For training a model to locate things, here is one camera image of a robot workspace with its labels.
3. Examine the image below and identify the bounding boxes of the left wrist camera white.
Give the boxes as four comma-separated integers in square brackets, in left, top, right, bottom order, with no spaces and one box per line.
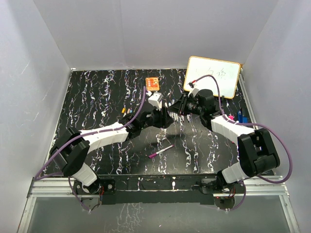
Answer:
[148,92,163,110]

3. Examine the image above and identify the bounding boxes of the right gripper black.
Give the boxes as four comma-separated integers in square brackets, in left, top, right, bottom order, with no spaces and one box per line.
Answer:
[168,93,204,116]

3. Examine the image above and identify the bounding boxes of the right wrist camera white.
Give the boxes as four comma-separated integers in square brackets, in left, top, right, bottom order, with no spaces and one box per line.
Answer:
[188,81,200,97]

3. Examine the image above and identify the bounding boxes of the black base frame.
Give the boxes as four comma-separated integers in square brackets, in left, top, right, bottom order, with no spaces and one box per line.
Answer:
[73,174,245,205]

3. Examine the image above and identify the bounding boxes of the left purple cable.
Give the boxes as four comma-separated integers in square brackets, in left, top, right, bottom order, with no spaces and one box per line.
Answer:
[34,86,148,212]

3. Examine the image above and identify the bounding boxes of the aluminium rail frame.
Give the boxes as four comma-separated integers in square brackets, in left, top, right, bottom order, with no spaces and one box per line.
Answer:
[18,174,299,233]

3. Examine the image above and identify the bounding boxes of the purple cable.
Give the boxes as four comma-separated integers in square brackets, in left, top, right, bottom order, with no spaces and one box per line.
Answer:
[193,74,294,211]
[34,86,148,212]

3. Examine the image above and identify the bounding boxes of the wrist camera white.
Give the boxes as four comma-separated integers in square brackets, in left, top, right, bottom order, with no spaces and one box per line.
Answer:
[148,92,163,110]
[188,81,200,97]

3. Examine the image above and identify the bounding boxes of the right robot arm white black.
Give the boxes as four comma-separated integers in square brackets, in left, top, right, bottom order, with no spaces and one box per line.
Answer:
[168,89,280,193]

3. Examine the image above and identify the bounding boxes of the magenta marker pen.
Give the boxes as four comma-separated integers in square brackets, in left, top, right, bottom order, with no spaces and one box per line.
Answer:
[148,145,174,159]

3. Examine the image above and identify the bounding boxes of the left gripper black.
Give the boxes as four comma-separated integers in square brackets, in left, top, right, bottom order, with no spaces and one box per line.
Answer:
[140,105,173,130]

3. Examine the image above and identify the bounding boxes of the white board orange frame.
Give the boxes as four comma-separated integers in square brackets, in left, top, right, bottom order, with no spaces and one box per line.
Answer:
[183,56,241,99]

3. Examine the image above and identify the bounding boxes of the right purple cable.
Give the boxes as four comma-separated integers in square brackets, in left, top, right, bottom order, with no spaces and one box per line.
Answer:
[193,74,294,211]

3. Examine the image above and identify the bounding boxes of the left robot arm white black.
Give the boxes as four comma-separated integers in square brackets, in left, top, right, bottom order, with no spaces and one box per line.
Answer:
[50,107,175,194]

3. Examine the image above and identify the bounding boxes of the blue object at edge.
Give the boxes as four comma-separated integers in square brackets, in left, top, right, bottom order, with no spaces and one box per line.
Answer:
[237,109,248,123]

